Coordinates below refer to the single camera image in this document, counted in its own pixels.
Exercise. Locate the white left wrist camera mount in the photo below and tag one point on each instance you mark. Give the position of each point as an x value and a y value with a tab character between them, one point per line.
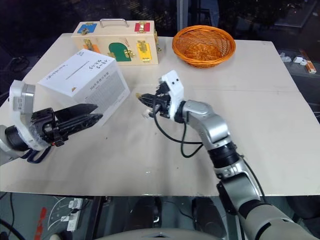
23	100

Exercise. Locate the white box with slot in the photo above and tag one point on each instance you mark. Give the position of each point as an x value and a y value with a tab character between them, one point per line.
85	82

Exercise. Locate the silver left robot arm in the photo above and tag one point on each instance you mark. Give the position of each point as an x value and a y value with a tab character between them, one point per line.
7	147

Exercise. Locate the small white plastic part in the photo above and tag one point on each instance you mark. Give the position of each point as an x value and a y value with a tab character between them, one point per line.
298	60
285	57

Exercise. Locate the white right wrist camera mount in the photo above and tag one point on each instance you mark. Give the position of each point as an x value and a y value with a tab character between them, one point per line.
175	87

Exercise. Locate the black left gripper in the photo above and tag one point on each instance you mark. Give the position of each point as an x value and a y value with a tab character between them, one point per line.
46	125

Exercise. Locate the orange wicker basket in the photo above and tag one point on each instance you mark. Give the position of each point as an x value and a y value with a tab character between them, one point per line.
203	47

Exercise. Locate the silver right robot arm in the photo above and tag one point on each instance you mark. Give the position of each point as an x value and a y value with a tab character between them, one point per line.
220	130

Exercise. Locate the grey vertical post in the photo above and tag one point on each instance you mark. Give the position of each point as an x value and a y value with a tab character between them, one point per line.
185	17

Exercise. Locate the white power strip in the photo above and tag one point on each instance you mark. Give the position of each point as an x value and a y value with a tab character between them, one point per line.
73	213

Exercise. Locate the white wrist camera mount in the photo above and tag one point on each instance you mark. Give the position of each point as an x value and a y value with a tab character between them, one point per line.
23	100
175	87

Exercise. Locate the dark rounded shape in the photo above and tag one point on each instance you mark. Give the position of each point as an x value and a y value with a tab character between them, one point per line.
208	215
146	212

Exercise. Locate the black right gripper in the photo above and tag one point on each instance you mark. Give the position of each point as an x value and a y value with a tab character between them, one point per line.
163	103

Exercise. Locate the orange and white small box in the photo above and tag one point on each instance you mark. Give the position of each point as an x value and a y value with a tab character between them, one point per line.
308	63

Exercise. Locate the black table leg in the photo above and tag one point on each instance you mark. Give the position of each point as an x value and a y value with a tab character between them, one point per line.
94	217

